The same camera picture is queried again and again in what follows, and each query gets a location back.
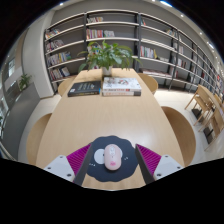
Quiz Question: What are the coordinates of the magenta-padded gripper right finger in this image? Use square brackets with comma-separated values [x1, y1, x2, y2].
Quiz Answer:
[134, 143, 184, 185]

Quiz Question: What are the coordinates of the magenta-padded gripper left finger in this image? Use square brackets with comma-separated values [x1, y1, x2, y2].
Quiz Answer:
[43, 143, 95, 187]

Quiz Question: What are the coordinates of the pink computer mouse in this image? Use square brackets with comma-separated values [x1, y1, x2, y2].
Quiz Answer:
[103, 143, 123, 172]

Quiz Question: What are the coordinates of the dark cartoon-face mouse pad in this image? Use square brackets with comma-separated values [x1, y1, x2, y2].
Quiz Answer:
[85, 135, 139, 183]

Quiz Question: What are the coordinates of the curved wooden chair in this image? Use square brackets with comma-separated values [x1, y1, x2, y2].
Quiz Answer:
[57, 77, 78, 98]
[137, 72, 159, 95]
[160, 105, 197, 168]
[25, 112, 53, 166]

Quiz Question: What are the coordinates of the group of wooden slatted chairs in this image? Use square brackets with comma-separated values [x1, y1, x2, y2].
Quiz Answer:
[184, 83, 224, 151]

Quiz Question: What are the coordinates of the black book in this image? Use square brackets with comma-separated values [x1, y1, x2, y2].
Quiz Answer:
[67, 80, 102, 98]

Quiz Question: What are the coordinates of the white book with red spine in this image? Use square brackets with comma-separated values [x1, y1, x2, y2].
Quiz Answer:
[101, 89, 142, 97]

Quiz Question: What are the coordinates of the white illustrated book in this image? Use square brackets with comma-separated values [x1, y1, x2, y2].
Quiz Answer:
[101, 76, 142, 93]

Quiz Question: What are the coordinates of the small green floor plant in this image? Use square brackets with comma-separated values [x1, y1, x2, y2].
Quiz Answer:
[18, 73, 33, 92]

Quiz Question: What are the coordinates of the green potted plant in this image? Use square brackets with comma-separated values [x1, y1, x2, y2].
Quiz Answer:
[77, 40, 143, 77]

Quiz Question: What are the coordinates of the grey bookshelf unit with books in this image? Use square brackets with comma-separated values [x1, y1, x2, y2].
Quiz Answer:
[43, 8, 224, 98]

